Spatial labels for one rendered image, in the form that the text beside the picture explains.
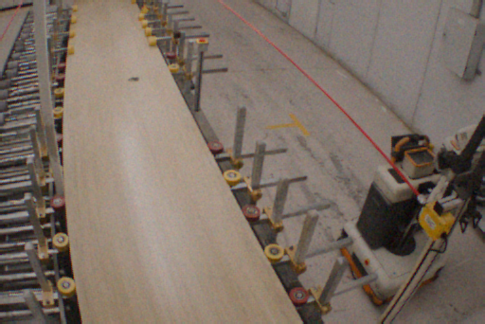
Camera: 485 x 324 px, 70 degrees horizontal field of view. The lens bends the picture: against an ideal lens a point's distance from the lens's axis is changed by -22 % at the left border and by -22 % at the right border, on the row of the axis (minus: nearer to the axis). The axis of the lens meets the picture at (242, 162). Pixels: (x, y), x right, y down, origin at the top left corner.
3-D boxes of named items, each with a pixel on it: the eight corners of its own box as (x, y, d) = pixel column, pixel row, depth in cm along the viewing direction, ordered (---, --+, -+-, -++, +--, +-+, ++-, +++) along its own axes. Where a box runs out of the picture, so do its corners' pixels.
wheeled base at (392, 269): (332, 243, 298) (342, 219, 283) (396, 224, 319) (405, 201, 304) (374, 311, 249) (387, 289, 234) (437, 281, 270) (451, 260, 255)
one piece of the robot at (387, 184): (348, 237, 286) (382, 135, 236) (402, 219, 304) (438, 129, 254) (368, 270, 261) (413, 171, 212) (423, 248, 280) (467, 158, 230)
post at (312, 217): (291, 281, 191) (315, 207, 162) (294, 287, 189) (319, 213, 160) (284, 283, 190) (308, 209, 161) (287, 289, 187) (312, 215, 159)
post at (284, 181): (269, 249, 211) (287, 172, 182) (272, 254, 209) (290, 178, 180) (263, 251, 210) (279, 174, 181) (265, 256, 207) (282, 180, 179)
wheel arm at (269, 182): (303, 177, 232) (305, 171, 229) (306, 181, 229) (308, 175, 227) (224, 191, 217) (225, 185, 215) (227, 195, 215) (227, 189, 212)
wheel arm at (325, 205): (326, 205, 213) (328, 199, 210) (329, 209, 210) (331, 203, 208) (243, 223, 198) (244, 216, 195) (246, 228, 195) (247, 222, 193)
